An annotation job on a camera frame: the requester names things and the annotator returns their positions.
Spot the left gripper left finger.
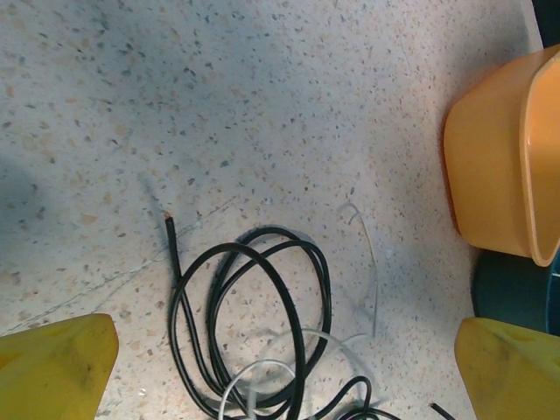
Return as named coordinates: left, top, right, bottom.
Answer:
left=0, top=312, right=121, bottom=420

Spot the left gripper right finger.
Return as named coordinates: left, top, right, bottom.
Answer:
left=454, top=316, right=560, bottom=420

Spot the thin black cable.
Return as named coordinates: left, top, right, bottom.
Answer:
left=305, top=374, right=459, bottom=420

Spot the thin white cable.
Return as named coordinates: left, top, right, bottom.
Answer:
left=339, top=202, right=382, bottom=339

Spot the thick black cable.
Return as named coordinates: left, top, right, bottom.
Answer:
left=163, top=211, right=333, bottom=420

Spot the thick white cable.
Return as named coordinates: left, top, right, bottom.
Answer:
left=217, top=327, right=375, bottom=420

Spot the teal plastic bin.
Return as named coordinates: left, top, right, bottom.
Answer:
left=472, top=248, right=560, bottom=339

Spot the orange plastic bin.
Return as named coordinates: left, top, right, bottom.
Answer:
left=441, top=43, right=560, bottom=269

